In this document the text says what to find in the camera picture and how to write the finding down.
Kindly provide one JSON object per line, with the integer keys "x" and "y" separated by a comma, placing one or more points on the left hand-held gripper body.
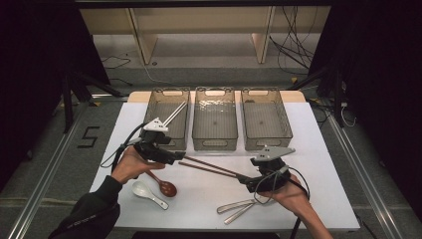
{"x": 154, "y": 151}

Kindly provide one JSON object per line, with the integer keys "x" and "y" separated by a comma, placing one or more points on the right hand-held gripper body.
{"x": 270, "y": 179}

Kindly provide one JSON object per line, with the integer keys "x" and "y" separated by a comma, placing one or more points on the brown chopstick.
{"x": 205, "y": 169}
{"x": 212, "y": 165}

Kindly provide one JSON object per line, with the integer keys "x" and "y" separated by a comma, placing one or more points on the brown spoon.
{"x": 168, "y": 189}

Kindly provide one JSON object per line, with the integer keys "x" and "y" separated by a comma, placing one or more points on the white ceramic spoon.
{"x": 141, "y": 190}

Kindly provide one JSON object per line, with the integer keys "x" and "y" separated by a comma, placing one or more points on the translucent grey plastic bin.
{"x": 156, "y": 106}
{"x": 215, "y": 122}
{"x": 265, "y": 122}

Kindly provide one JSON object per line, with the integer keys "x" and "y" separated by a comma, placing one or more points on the person's left hand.
{"x": 132, "y": 166}

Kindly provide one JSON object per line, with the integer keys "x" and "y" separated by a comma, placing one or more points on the person's right hand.
{"x": 297, "y": 199}

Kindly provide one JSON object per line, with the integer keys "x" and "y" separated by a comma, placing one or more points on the white table cover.
{"x": 199, "y": 215}

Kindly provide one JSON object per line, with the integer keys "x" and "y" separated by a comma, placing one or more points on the black metal stand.
{"x": 337, "y": 99}
{"x": 68, "y": 106}

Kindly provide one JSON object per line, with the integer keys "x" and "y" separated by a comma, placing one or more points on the light wooden desk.
{"x": 142, "y": 40}

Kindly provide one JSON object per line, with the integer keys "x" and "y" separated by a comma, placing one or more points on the black curtain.
{"x": 33, "y": 66}
{"x": 381, "y": 66}

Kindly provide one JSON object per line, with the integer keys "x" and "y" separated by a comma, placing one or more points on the short aluminium rail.
{"x": 109, "y": 97}

